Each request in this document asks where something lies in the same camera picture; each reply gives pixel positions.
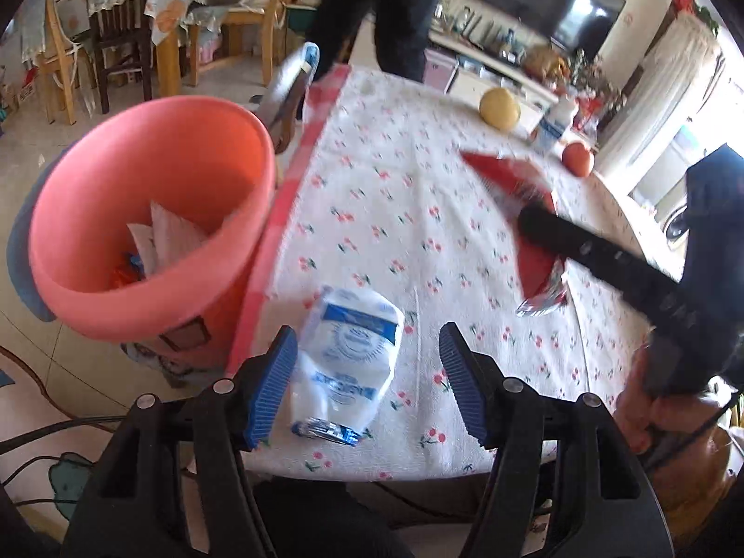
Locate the person's right forearm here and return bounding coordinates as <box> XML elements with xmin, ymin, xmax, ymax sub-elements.
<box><xmin>651</xmin><ymin>447</ymin><xmax>739</xmax><ymax>541</ymax></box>

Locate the wooden chair with cloth covers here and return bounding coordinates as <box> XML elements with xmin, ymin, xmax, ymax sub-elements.
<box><xmin>186</xmin><ymin>0</ymin><xmax>304</xmax><ymax>89</ymax></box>

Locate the red apple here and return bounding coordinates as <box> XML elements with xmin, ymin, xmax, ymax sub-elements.
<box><xmin>561</xmin><ymin>142</ymin><xmax>594</xmax><ymax>179</ymax></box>

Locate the white blue-label bottle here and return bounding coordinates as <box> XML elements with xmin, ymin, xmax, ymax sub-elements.
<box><xmin>531</xmin><ymin>96</ymin><xmax>578</xmax><ymax>152</ymax></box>

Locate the pink storage box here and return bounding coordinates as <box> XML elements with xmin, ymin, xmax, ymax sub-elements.
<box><xmin>423</xmin><ymin>49</ymin><xmax>460</xmax><ymax>94</ymax></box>

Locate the pink plastic bucket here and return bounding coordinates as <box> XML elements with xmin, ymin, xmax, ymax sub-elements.
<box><xmin>28</xmin><ymin>96</ymin><xmax>277</xmax><ymax>357</ymax></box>

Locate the person's right hand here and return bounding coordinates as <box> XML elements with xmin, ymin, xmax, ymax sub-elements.
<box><xmin>615</xmin><ymin>347</ymin><xmax>734</xmax><ymax>469</ymax></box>

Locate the red snack packet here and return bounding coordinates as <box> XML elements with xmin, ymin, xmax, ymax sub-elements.
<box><xmin>459</xmin><ymin>151</ymin><xmax>569</xmax><ymax>319</ymax></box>

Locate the white television cabinet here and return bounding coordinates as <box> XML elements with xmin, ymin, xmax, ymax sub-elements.
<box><xmin>427</xmin><ymin>29</ymin><xmax>576</xmax><ymax>113</ymax></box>

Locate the black cable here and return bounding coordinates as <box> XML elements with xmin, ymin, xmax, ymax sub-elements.
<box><xmin>0</xmin><ymin>415</ymin><xmax>130</xmax><ymax>455</ymax></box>

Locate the lace-covered standing air conditioner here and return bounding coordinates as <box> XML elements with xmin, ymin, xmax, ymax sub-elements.
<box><xmin>598</xmin><ymin>0</ymin><xmax>729</xmax><ymax>171</ymax></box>

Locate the white washing machine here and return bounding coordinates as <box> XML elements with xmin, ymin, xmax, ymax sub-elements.
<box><xmin>657</xmin><ymin>203</ymin><xmax>694</xmax><ymax>252</ymax></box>

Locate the dining table with orange-print cloth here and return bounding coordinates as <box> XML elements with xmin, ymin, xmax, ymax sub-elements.
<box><xmin>145</xmin><ymin>0</ymin><xmax>199</xmax><ymax>97</ymax></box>

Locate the dark wooden chair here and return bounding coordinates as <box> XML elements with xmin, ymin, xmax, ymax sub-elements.
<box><xmin>87</xmin><ymin>0</ymin><xmax>153</xmax><ymax>115</ymax></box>

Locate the blue white packet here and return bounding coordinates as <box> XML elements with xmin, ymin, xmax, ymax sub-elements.
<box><xmin>289</xmin><ymin>286</ymin><xmax>405</xmax><ymax>446</ymax></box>

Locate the light wooden chair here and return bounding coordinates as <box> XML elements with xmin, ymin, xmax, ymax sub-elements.
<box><xmin>35</xmin><ymin>0</ymin><xmax>89</xmax><ymax>126</ymax></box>

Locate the brown paper bag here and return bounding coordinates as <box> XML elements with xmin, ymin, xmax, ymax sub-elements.
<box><xmin>526</xmin><ymin>46</ymin><xmax>562</xmax><ymax>80</ymax></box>

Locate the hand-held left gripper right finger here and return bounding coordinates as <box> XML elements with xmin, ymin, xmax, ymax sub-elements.
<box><xmin>438</xmin><ymin>322</ymin><xmax>675</xmax><ymax>558</ymax></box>

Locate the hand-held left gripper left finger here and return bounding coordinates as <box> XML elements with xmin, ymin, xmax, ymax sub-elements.
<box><xmin>61</xmin><ymin>325</ymin><xmax>299</xmax><ymax>558</ymax></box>

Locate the yellow pear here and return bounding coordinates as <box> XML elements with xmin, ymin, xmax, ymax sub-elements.
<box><xmin>479</xmin><ymin>87</ymin><xmax>520</xmax><ymax>131</ymax></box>

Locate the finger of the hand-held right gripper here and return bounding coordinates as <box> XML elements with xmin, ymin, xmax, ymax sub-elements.
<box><xmin>516</xmin><ymin>202</ymin><xmax>682</xmax><ymax>327</ymax></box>

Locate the dried flower bunch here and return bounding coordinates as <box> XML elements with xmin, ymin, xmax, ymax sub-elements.
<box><xmin>572</xmin><ymin>52</ymin><xmax>618</xmax><ymax>106</ymax></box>

